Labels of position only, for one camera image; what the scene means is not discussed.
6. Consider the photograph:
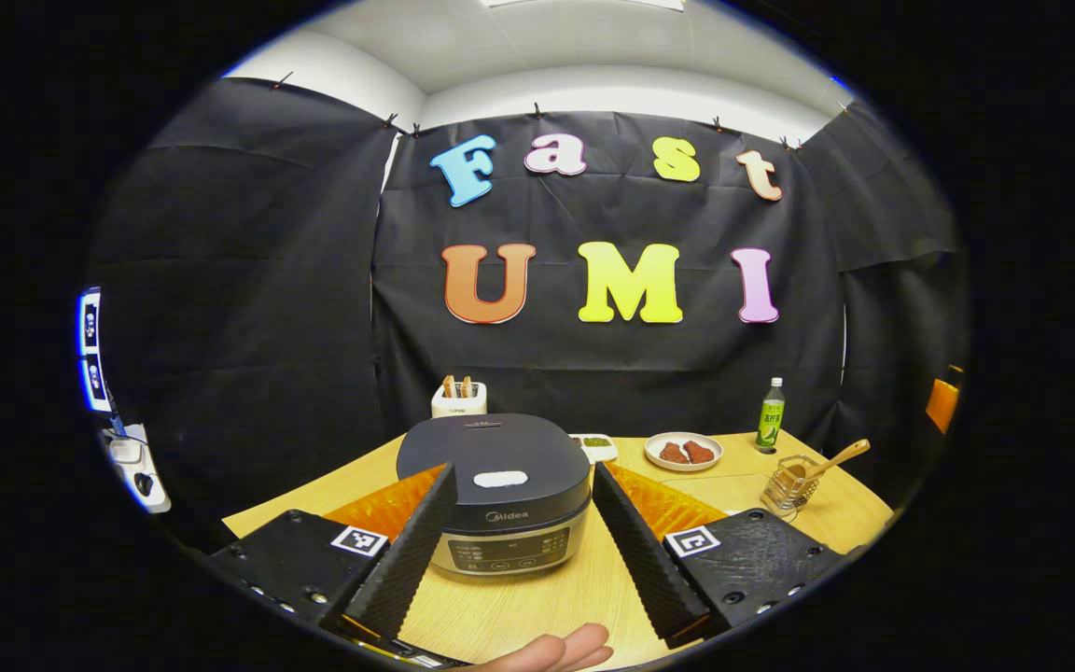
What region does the wooden spoon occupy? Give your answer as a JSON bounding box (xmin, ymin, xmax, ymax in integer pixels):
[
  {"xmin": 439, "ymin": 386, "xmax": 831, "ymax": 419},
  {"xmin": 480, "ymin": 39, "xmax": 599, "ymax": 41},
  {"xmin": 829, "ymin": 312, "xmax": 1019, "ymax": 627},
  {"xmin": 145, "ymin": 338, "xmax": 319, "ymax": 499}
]
[{"xmin": 775, "ymin": 439, "xmax": 872, "ymax": 486}]

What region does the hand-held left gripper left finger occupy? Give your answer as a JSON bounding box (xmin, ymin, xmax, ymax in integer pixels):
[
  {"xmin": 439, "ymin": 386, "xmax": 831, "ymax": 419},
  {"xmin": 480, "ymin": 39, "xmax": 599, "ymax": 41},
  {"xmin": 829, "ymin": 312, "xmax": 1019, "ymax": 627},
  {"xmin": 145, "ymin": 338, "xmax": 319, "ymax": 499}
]
[{"xmin": 206, "ymin": 464, "xmax": 457, "ymax": 645}]

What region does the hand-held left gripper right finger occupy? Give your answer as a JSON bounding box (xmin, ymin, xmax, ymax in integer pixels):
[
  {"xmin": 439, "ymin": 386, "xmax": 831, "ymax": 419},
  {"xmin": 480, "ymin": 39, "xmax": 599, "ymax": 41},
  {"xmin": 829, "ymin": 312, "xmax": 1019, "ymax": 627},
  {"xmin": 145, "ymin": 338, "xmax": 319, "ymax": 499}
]
[{"xmin": 591, "ymin": 462, "xmax": 846, "ymax": 650}]

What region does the green tea bottle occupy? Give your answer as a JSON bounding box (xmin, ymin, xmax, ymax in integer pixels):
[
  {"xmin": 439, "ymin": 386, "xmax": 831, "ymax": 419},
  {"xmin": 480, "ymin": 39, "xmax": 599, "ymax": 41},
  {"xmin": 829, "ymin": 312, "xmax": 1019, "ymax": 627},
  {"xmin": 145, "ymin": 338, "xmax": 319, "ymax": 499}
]
[{"xmin": 756, "ymin": 377, "xmax": 786, "ymax": 455}]

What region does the ceiling light panel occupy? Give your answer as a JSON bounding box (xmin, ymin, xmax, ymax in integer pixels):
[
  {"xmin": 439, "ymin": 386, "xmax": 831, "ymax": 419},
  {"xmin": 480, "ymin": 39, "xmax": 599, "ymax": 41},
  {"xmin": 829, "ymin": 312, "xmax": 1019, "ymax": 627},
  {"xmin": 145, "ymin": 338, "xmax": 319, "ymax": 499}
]
[{"xmin": 482, "ymin": 0, "xmax": 688, "ymax": 10}]

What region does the white desk tray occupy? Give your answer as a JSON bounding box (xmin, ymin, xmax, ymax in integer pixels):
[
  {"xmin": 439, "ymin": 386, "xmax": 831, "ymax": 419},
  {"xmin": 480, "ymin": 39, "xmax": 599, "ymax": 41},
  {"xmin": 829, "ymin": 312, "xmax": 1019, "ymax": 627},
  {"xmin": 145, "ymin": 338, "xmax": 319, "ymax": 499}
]
[{"xmin": 108, "ymin": 425, "xmax": 172, "ymax": 514}]

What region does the black backdrop cloth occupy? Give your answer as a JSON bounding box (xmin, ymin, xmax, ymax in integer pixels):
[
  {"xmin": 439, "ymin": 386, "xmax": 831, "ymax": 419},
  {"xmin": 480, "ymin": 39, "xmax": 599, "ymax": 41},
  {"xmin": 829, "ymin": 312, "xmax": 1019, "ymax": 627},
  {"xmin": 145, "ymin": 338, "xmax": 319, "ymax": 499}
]
[{"xmin": 85, "ymin": 77, "xmax": 968, "ymax": 524}]

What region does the computer monitor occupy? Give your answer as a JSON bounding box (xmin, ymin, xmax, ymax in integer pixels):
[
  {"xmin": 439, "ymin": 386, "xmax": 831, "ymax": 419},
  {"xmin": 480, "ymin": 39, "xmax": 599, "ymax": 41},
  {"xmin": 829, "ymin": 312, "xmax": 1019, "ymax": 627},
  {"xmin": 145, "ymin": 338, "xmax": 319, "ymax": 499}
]
[{"xmin": 78, "ymin": 287, "xmax": 115, "ymax": 413}]

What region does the white plate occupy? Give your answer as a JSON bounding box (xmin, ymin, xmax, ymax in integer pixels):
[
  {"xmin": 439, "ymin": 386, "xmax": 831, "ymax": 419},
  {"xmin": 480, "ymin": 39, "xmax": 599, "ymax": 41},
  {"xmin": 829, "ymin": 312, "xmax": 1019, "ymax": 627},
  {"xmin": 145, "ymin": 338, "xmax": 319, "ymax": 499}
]
[{"xmin": 644, "ymin": 431, "xmax": 724, "ymax": 472}]

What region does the black and steel rice cooker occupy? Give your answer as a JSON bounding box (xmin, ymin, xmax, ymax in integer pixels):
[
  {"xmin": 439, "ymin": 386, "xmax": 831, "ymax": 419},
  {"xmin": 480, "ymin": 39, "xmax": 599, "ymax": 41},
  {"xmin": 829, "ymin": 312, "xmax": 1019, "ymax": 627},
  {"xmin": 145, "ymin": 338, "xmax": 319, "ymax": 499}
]
[{"xmin": 396, "ymin": 413, "xmax": 593, "ymax": 584}]

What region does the white divided sauce dish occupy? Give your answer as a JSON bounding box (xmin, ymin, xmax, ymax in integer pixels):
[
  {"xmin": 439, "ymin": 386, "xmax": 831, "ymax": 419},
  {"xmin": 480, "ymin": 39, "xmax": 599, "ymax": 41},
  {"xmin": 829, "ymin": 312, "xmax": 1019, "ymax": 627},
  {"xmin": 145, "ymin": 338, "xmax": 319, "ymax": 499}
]
[{"xmin": 570, "ymin": 433, "xmax": 620, "ymax": 465}]

